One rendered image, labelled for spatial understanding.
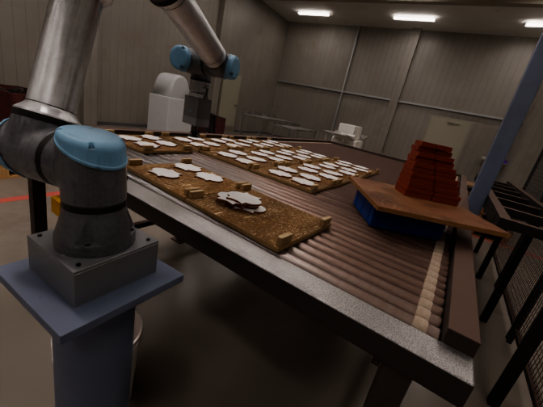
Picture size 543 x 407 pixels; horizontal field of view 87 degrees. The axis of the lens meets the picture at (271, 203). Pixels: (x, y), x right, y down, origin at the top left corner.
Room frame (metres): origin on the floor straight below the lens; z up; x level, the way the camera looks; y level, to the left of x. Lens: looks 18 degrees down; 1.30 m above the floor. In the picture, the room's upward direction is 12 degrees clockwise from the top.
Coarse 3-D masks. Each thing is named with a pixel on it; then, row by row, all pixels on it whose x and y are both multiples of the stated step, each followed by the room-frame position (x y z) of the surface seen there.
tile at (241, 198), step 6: (228, 192) 1.00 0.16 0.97; (234, 192) 1.02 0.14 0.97; (240, 192) 1.03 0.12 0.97; (246, 192) 1.05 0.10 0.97; (228, 198) 0.95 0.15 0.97; (234, 198) 0.95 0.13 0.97; (240, 198) 0.97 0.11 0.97; (246, 198) 0.98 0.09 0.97; (252, 198) 1.00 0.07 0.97; (258, 198) 1.01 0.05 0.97; (240, 204) 0.92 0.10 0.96; (246, 204) 0.93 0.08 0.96; (252, 204) 0.93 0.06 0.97; (258, 204) 0.95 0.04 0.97
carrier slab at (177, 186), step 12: (132, 168) 1.15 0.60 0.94; (144, 168) 1.18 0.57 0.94; (168, 168) 1.26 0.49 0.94; (156, 180) 1.06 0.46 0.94; (168, 180) 1.09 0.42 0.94; (180, 180) 1.13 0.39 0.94; (192, 180) 1.16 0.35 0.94; (228, 180) 1.28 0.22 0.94; (168, 192) 1.00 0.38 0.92; (180, 192) 0.98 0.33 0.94; (204, 192) 1.04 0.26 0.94; (216, 192) 1.07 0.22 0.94
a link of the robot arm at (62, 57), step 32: (64, 0) 0.61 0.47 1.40; (96, 0) 0.66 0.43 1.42; (64, 32) 0.60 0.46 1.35; (64, 64) 0.59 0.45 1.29; (32, 96) 0.56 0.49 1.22; (64, 96) 0.58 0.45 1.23; (0, 128) 0.54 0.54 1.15; (32, 128) 0.53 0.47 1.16; (0, 160) 0.52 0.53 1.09; (32, 160) 0.50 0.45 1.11
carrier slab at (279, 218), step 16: (256, 192) 1.19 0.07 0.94; (208, 208) 0.89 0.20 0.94; (224, 208) 0.92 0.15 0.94; (272, 208) 1.03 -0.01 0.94; (288, 208) 1.07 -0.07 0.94; (240, 224) 0.82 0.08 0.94; (256, 224) 0.84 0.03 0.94; (272, 224) 0.87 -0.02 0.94; (288, 224) 0.90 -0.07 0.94; (304, 224) 0.93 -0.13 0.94; (256, 240) 0.76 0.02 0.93; (272, 240) 0.76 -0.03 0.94
